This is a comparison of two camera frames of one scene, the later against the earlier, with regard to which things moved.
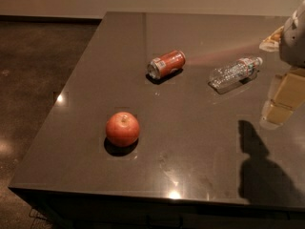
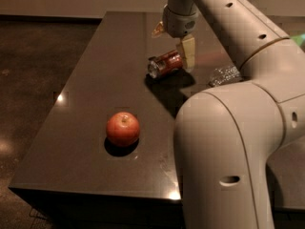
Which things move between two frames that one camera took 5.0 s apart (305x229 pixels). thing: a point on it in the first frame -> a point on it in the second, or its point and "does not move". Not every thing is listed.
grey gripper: [294, 43] -> [179, 25]
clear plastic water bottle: [234, 72] does not move
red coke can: [166, 64] does not move
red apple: [122, 129] does not move
